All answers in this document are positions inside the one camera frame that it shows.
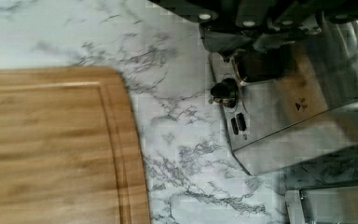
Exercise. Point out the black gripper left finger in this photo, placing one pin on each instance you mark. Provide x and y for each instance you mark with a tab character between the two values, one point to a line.
229	26

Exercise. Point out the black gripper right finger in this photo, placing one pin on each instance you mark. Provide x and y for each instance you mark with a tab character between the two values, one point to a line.
312	14

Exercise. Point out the black toaster lever knob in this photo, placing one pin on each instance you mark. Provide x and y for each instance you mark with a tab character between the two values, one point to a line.
225	92

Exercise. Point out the silver two-slot toaster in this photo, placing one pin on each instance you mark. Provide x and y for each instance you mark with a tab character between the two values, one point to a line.
297	105

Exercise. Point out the stainless toaster oven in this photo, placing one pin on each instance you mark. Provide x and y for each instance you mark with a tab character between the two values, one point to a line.
323	205

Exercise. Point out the bamboo cutting board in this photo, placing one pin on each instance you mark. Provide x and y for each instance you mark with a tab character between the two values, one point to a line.
69	148

